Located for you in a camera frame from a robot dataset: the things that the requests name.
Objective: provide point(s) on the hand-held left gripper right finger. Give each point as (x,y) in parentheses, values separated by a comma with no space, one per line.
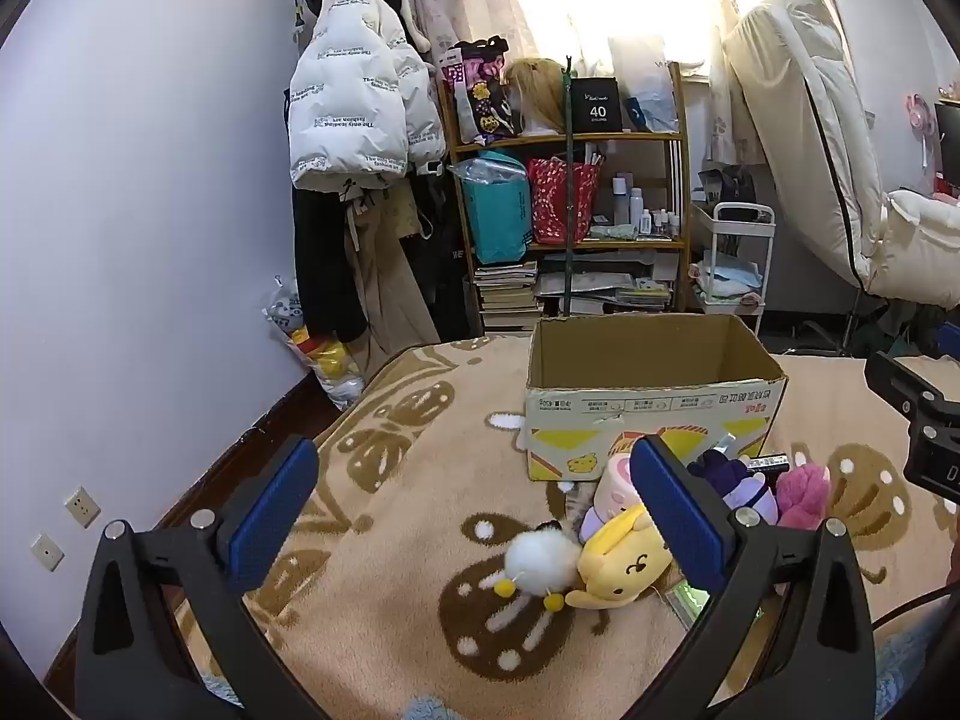
(679,514)

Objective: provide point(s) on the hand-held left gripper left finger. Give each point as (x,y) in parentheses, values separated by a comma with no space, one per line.
(274,514)

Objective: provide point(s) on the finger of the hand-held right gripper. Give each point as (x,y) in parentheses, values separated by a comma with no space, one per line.
(900,379)

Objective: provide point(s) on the purple plush doll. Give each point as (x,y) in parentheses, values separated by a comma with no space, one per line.
(731,484)

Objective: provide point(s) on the pink swirl roll plush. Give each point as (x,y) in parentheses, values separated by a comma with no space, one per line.
(616,491)

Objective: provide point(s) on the yellow plush toy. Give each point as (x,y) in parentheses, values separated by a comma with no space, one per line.
(622,559)

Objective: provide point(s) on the green packet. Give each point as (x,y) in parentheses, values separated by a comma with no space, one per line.
(686,600)

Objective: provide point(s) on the cardboard box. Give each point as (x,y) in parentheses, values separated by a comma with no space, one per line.
(645,405)

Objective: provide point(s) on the pink plush pouch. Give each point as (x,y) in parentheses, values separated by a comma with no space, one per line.
(802,495)

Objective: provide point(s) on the white fluffy plush toy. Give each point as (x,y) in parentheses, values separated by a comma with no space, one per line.
(536,559)

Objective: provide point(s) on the small silver packet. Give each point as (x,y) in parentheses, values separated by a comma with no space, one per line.
(726,444)

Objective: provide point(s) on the long black box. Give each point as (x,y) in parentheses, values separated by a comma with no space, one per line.
(769,463)

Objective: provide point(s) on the beige brown patterned blanket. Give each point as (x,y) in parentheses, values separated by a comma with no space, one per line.
(420,480)

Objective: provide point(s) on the plastic bag of toys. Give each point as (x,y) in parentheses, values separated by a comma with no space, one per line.
(322,360)

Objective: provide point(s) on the white trolley cart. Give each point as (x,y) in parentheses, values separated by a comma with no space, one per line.
(731,281)

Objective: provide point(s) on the pile of magazines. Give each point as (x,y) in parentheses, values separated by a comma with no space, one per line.
(607,289)

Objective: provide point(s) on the dark monitor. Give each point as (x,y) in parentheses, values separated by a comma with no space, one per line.
(949,142)

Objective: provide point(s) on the black hanging pants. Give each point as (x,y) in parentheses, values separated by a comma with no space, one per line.
(322,262)

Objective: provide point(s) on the dark bag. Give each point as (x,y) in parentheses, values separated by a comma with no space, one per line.
(727,184)

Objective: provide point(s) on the pink fan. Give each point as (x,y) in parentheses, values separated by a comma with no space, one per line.
(919,116)

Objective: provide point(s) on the beige hanging coat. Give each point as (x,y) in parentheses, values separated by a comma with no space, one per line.
(390,277)

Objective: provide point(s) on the cream padded recliner chair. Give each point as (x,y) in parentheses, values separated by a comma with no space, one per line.
(810,127)

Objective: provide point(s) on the stack of books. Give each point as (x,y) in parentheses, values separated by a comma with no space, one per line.
(506,296)

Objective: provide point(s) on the group of cosmetic bottles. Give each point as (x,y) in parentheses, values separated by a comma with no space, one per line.
(645,214)

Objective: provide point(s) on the dark hanging garment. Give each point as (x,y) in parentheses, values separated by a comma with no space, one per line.
(446,255)

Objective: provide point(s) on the red gift bag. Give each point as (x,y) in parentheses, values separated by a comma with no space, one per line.
(559,202)

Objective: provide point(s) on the green pole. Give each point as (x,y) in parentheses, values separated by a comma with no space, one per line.
(570,187)

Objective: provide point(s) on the teal bag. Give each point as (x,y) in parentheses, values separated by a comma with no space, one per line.
(491,217)

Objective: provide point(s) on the wooden shelf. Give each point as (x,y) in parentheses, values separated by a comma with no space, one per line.
(600,139)

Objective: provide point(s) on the translucent plastic bag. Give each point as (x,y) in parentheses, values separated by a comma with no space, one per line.
(645,82)

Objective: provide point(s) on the black box with white print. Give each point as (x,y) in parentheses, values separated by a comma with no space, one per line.
(598,105)

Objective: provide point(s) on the white puffer jacket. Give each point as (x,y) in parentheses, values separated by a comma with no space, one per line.
(345,97)

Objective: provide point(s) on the blonde wig head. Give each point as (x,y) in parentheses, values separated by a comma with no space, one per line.
(536,94)

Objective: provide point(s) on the black printed bag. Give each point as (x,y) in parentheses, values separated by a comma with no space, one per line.
(476,94)

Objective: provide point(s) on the wall socket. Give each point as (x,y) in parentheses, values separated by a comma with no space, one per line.
(46,553)
(82,508)

